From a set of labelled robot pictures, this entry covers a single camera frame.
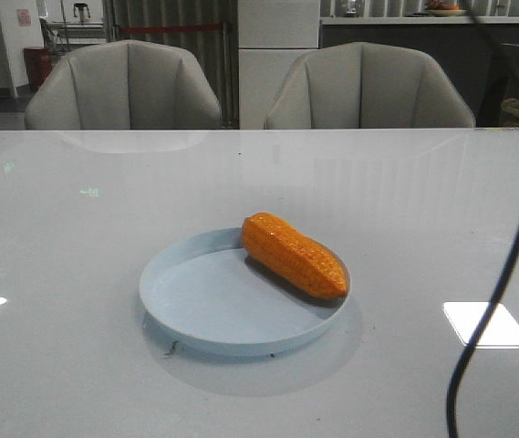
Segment dark grey counter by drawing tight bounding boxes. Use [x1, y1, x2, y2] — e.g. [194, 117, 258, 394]
[319, 16, 519, 127]

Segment red barrier belt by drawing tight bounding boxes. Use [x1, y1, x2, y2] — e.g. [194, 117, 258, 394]
[119, 22, 223, 35]

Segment metal trolley rack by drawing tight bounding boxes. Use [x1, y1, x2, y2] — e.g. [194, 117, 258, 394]
[36, 0, 107, 52]

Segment grey upholstered chair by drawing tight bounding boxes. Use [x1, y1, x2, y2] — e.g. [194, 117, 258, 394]
[25, 40, 222, 130]
[264, 42, 475, 130]

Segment fruit bowl on counter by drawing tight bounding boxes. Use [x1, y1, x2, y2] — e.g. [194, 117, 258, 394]
[425, 0, 467, 17]

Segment orange plastic corn cob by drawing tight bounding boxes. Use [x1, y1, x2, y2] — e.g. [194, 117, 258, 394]
[241, 212, 348, 299]

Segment grey upholstered chair left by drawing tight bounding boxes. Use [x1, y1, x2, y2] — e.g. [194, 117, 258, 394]
[25, 40, 222, 130]

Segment red bin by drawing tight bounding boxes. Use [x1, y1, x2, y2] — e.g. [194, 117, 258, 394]
[23, 47, 52, 91]

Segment light blue round plate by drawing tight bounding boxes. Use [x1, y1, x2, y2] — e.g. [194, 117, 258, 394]
[139, 228, 349, 357]

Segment grey upholstered chair right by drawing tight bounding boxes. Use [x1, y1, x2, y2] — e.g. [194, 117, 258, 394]
[264, 42, 475, 130]

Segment white cabinet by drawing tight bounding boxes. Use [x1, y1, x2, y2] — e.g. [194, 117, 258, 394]
[237, 0, 320, 130]

